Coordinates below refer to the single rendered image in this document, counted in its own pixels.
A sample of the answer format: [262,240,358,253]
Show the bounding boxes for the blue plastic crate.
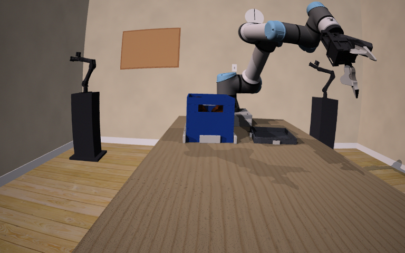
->
[186,93,235,143]

